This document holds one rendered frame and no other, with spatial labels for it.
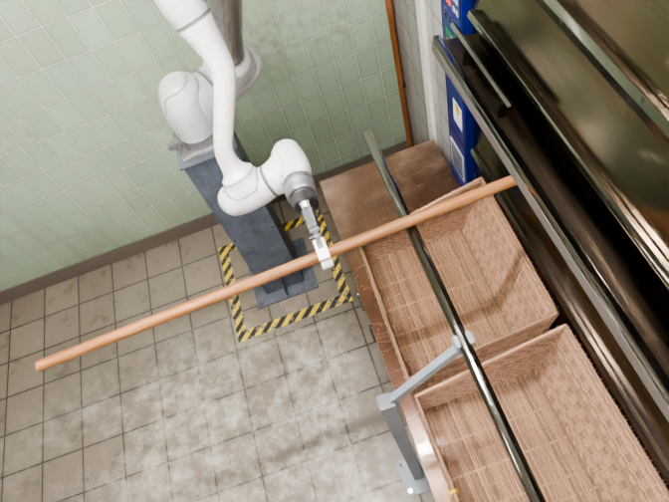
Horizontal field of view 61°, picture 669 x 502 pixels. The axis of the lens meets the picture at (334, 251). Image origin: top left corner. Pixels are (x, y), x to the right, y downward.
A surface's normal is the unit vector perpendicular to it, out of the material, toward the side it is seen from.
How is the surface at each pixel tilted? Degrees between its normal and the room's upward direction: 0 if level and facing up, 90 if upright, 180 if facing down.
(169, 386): 0
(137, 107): 90
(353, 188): 0
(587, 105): 70
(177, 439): 0
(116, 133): 90
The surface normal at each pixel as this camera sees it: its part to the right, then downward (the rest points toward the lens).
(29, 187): 0.28, 0.78
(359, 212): -0.21, -0.52
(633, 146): -0.95, 0.15
